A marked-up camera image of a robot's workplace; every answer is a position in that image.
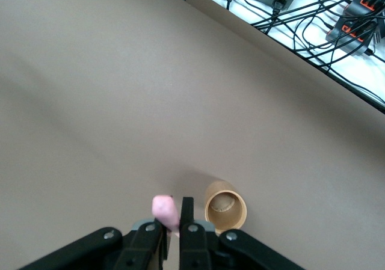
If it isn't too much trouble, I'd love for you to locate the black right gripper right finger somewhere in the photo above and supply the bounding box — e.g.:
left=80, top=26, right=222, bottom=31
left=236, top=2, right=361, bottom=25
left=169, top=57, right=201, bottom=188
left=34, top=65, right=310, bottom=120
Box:
left=179, top=197, right=217, bottom=270

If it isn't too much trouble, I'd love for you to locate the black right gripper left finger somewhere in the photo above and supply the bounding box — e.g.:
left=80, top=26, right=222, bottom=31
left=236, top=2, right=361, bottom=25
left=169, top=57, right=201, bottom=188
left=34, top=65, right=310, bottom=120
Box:
left=114, top=218, right=170, bottom=270

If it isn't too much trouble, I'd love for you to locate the pink chopstick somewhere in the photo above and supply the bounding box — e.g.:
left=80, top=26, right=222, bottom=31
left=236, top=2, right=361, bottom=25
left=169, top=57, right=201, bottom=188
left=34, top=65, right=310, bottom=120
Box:
left=151, top=194, right=182, bottom=239

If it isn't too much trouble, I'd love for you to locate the bamboo cup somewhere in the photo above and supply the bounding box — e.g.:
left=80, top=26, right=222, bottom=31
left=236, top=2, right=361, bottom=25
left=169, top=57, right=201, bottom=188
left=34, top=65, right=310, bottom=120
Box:
left=204, top=179, right=248, bottom=235

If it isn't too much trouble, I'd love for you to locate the black orange power strip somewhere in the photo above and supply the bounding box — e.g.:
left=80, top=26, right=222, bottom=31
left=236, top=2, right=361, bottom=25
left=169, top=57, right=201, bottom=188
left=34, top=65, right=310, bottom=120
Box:
left=325, top=19, right=378, bottom=57
left=342, top=0, right=385, bottom=20

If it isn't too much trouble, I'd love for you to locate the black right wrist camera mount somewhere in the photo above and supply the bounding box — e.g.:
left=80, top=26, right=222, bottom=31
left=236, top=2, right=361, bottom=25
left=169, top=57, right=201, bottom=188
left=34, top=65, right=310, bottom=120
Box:
left=17, top=226, right=305, bottom=270

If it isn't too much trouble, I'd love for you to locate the black power plug cable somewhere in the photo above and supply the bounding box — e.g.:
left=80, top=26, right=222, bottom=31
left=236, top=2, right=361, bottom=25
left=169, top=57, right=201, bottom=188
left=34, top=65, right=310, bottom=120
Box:
left=271, top=0, right=287, bottom=16

